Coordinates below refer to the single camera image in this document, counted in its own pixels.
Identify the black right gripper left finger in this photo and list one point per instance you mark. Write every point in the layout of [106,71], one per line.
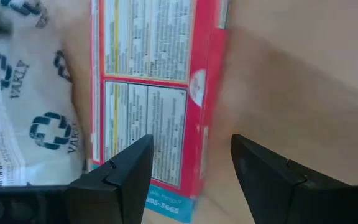
[126,186]

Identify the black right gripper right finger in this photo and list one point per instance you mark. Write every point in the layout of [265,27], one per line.
[275,193]

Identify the red medicine box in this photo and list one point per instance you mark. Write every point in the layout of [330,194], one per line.
[166,62]

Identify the white cross-printed package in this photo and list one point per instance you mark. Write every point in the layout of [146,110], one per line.
[26,93]

